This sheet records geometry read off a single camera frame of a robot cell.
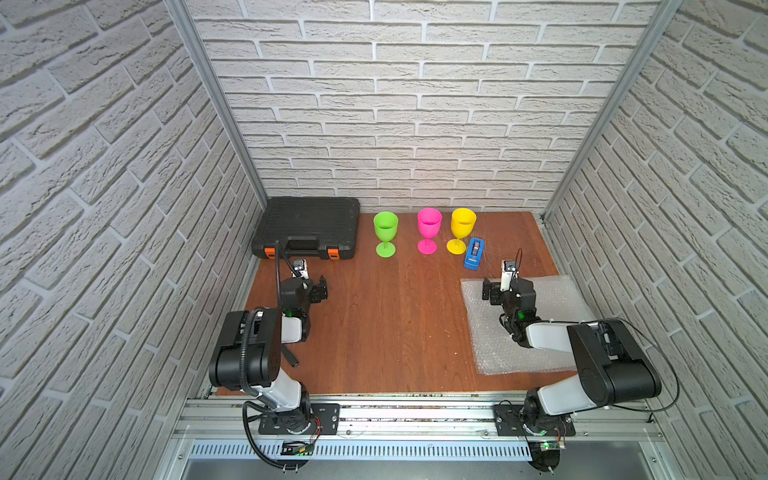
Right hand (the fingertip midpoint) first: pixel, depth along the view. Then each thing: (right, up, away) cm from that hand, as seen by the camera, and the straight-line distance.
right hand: (505, 278), depth 94 cm
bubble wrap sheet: (-7, -20, -10) cm, 24 cm away
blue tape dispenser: (-7, +8, +9) cm, 14 cm away
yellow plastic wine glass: (-12, +19, +6) cm, 23 cm away
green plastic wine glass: (-39, +18, +8) cm, 44 cm away
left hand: (-64, +2, 0) cm, 64 cm away
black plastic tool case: (-68, +17, +15) cm, 72 cm away
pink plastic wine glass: (-24, +18, +4) cm, 31 cm away
